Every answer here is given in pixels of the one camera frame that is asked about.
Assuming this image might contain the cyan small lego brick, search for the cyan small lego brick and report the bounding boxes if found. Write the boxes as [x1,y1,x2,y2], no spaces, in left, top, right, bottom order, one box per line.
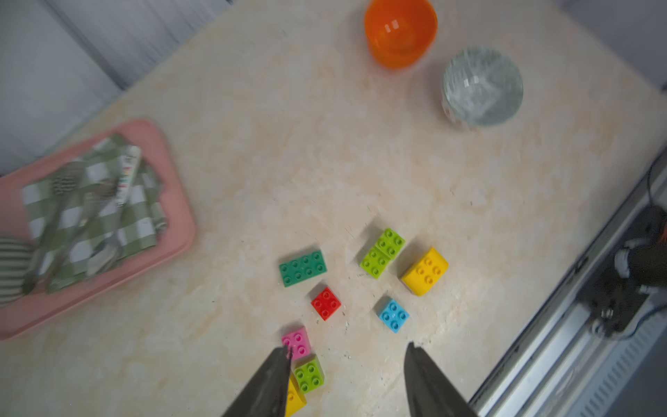
[378,298,410,334]

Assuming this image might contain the red small lego brick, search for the red small lego brick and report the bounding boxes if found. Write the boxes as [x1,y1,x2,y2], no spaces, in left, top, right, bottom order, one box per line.
[311,287,341,321]

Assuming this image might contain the lime small lego brick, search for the lime small lego brick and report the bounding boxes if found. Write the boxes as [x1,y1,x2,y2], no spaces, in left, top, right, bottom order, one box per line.
[375,228,406,260]

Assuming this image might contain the striped ceramic cup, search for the striped ceramic cup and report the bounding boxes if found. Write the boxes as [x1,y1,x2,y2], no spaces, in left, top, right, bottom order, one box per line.
[1,236,34,308]

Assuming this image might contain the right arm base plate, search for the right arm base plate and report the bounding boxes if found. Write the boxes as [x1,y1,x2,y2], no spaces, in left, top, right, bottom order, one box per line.
[577,205,667,337]

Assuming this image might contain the yellow long lego brick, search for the yellow long lego brick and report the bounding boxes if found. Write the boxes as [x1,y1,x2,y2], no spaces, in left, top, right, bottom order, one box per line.
[401,248,449,296]

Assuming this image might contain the orange plastic bowl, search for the orange plastic bowl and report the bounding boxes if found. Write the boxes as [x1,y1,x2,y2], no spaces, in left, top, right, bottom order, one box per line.
[364,0,439,70]

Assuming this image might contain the lime long lego brick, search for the lime long lego brick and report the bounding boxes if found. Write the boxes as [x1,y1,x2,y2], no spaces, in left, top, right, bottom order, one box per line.
[360,246,391,279]

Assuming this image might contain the green checkered cloth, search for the green checkered cloth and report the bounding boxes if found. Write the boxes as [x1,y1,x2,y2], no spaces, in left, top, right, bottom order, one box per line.
[22,134,168,294]

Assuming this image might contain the pink small lego brick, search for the pink small lego brick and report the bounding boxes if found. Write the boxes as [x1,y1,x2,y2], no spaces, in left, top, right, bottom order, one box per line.
[281,327,312,361]

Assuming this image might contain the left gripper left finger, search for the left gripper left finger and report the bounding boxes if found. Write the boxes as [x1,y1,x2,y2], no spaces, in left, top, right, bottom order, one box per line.
[222,345,292,417]

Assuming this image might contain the front aluminium rail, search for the front aluminium rail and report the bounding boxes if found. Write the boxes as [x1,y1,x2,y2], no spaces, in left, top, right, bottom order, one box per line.
[470,155,666,416]

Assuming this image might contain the yellow lego brick upper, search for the yellow lego brick upper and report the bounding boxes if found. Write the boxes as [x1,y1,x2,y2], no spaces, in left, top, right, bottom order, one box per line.
[285,375,307,417]

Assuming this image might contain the pink plastic tray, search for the pink plastic tray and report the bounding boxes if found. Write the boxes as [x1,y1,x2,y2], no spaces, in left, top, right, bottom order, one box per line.
[1,119,196,341]

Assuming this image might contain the dark green long lego brick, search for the dark green long lego brick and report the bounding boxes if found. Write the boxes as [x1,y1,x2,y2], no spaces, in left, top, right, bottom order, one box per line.
[279,250,328,288]

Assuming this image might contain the light green small lego brick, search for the light green small lego brick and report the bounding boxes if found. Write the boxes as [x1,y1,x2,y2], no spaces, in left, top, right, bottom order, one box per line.
[294,354,325,394]

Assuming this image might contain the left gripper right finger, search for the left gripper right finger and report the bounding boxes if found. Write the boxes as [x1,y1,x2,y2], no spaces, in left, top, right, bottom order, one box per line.
[404,342,477,417]

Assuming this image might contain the white utensil on cloth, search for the white utensil on cloth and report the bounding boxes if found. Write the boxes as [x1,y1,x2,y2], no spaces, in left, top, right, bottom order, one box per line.
[86,145,142,278]

